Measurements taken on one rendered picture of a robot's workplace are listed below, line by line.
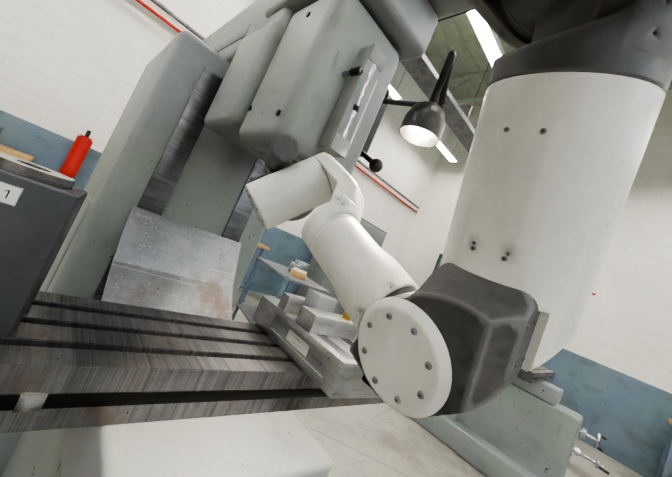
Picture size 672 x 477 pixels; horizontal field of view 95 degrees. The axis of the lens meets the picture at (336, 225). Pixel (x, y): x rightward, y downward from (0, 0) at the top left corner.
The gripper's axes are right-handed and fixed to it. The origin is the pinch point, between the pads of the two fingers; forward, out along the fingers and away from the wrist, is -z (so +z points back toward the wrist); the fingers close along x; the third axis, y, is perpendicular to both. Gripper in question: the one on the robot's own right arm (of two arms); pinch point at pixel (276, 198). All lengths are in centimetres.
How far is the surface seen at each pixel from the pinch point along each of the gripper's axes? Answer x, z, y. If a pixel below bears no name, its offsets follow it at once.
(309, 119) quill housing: 1.3, 10.8, -14.1
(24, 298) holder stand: 24.4, 17.2, 25.6
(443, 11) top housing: -15, 9, -50
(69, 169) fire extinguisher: 190, -359, 29
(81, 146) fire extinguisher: 189, -359, 0
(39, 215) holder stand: 26.6, 18.1, 15.5
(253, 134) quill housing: 9.1, 3.0, -9.1
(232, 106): 15.7, -5.3, -14.7
